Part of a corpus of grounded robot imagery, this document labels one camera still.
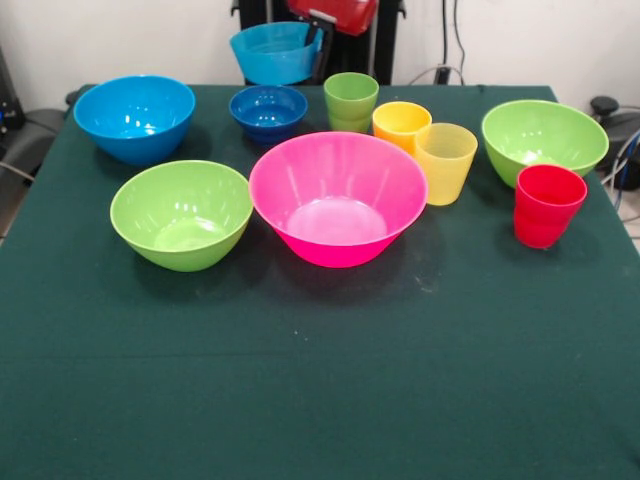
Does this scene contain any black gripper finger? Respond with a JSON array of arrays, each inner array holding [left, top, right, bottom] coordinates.
[[312, 22, 336, 84], [305, 17, 324, 51]]

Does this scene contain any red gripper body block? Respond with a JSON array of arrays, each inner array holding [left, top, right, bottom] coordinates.
[[286, 0, 379, 36]]

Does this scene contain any small light blue bowl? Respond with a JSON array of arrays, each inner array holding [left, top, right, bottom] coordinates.
[[229, 21, 325, 86]]

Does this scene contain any green plastic cup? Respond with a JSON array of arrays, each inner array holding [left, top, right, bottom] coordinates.
[[322, 71, 380, 135]]

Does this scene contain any small dark blue bowl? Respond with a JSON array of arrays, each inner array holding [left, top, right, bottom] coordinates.
[[228, 83, 309, 147]]

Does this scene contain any orange-yellow plastic cup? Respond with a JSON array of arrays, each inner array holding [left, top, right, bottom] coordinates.
[[371, 101, 433, 156]]

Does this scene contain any large pink plastic bowl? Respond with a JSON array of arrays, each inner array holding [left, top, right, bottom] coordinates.
[[248, 131, 429, 270]]

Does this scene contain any pale yellow translucent cup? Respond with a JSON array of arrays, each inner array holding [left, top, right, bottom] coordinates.
[[414, 122, 479, 207]]

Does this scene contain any large blue plastic bowl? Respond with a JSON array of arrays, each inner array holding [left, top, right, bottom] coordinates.
[[73, 74, 197, 167]]

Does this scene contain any green plastic bowl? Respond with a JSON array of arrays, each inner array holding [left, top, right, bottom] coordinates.
[[481, 99, 610, 190], [109, 159, 255, 273]]

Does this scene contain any red plastic cup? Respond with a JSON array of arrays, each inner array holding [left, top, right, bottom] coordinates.
[[514, 164, 589, 250]]

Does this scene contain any dark green tablecloth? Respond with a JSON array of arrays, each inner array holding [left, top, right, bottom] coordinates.
[[0, 83, 640, 480]]

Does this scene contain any black wall plug cable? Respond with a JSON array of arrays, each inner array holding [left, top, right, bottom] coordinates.
[[407, 0, 466, 86]]

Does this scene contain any grey pedestal foot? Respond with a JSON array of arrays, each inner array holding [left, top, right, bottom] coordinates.
[[589, 95, 640, 169], [14, 107, 69, 174]]

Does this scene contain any bundle of floor cables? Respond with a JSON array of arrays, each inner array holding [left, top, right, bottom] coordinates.
[[599, 127, 640, 211]]

